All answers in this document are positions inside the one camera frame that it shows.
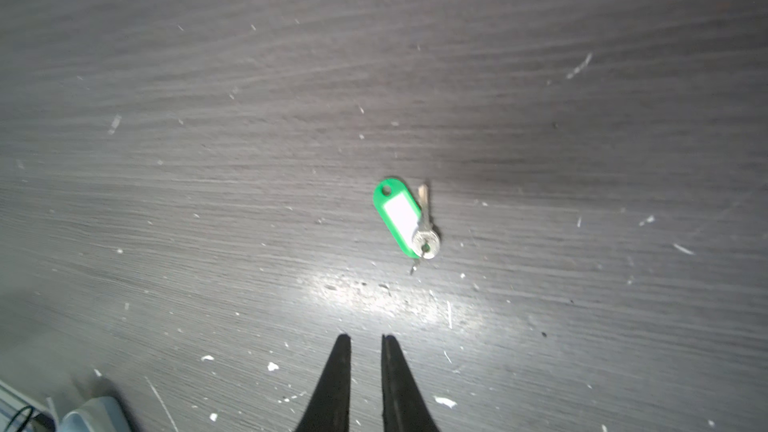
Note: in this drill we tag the blue grey glasses case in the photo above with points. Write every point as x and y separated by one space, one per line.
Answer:
100 414

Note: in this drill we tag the key with green tag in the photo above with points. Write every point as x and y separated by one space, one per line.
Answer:
408 219

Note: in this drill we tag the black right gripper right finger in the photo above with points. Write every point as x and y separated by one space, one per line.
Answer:
404 409

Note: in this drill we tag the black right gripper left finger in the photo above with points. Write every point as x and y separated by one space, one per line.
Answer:
328 407

